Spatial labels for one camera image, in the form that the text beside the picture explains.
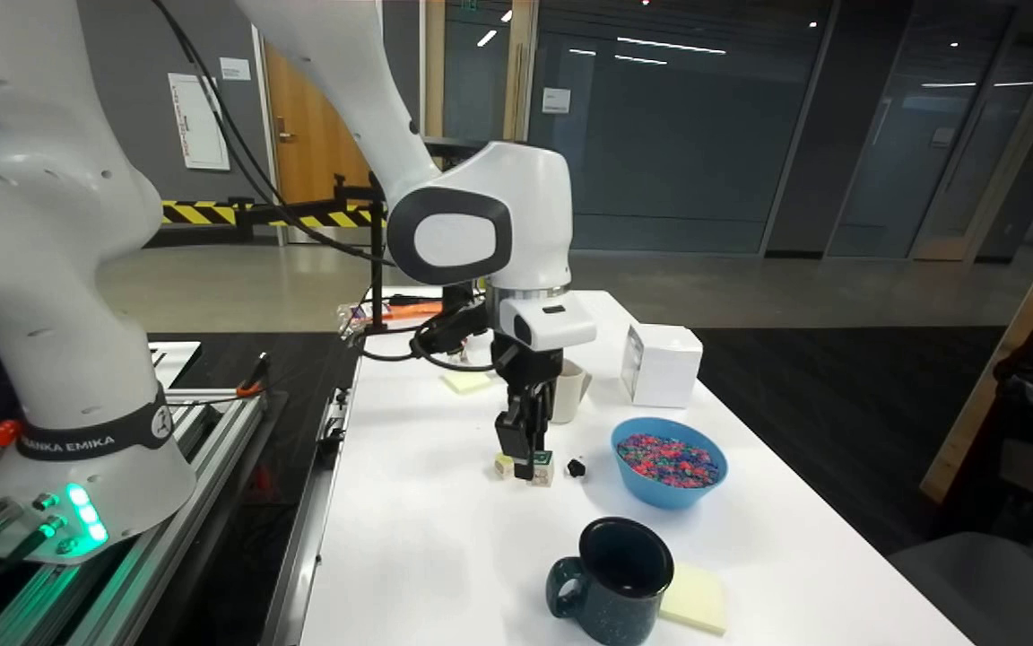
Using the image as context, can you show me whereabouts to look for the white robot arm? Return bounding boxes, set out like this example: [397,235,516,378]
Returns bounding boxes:
[0,0,596,565]

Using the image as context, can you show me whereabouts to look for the white box dispenser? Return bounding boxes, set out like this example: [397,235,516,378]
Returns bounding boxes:
[619,322,703,409]

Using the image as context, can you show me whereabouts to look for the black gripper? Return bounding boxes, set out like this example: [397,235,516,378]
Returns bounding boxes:
[418,285,596,480]

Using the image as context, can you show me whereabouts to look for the yellow sticky note pad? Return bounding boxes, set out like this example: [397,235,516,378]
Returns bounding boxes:
[661,565,727,637]

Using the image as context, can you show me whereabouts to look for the cream ceramic pitcher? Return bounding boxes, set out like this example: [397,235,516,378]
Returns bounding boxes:
[552,364,590,423]

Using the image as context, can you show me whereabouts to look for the pale sticky note pad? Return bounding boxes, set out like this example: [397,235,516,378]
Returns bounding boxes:
[441,373,492,396]

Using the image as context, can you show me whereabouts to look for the small black clip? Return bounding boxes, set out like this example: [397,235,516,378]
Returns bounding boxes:
[563,458,589,478]

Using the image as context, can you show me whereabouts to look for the dark blue mug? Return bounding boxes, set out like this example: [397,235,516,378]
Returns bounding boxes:
[546,517,674,646]

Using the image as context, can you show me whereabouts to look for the green top cube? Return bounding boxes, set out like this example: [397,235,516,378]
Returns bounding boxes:
[519,452,552,486]

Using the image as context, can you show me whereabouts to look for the cream bottom cube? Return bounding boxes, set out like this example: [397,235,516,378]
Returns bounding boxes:
[492,456,516,480]

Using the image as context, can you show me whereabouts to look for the blue bowl with candies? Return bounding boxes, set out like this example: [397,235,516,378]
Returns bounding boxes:
[608,418,727,509]

